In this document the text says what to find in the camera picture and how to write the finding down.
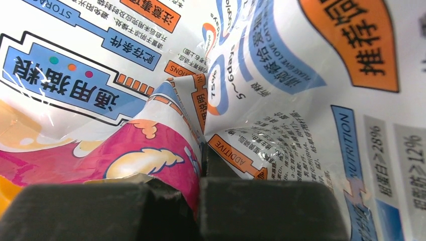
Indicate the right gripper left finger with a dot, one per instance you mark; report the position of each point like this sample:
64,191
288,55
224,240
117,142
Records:
108,211

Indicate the pink pet food bag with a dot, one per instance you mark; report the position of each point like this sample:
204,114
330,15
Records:
323,91

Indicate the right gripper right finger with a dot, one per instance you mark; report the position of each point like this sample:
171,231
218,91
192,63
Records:
231,208

